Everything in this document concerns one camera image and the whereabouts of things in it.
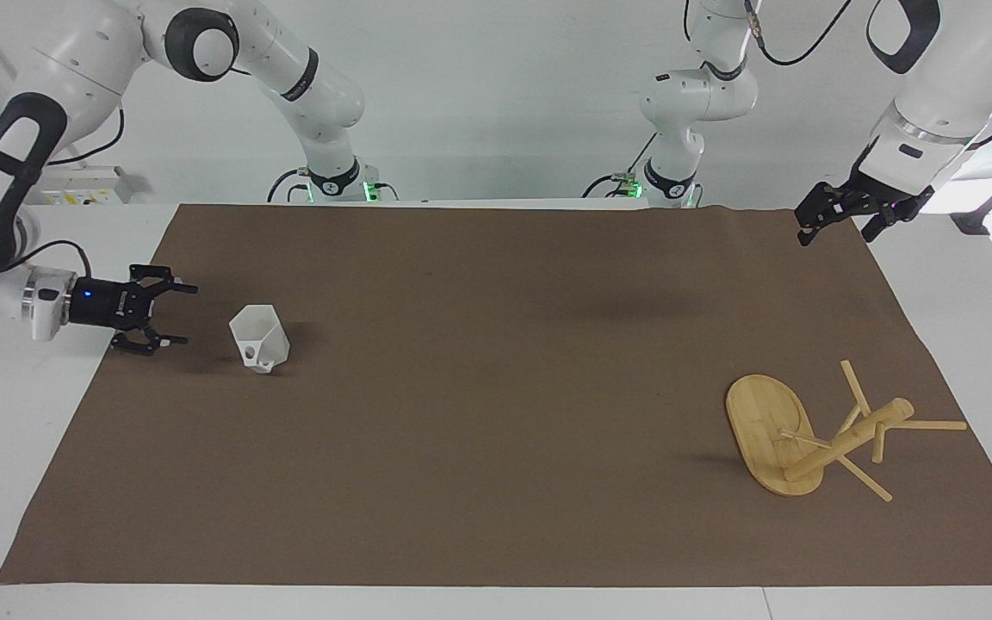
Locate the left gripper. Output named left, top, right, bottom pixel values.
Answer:
left=794, top=141, right=935, bottom=247

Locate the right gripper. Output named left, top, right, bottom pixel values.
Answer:
left=68, top=264, right=199, bottom=357

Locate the white angular cup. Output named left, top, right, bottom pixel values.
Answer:
left=228, top=303, right=292, bottom=375

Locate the wooden cup rack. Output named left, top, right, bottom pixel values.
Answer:
left=724, top=358, right=969, bottom=504

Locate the white power strip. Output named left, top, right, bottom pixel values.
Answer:
left=34, top=164, right=132, bottom=207

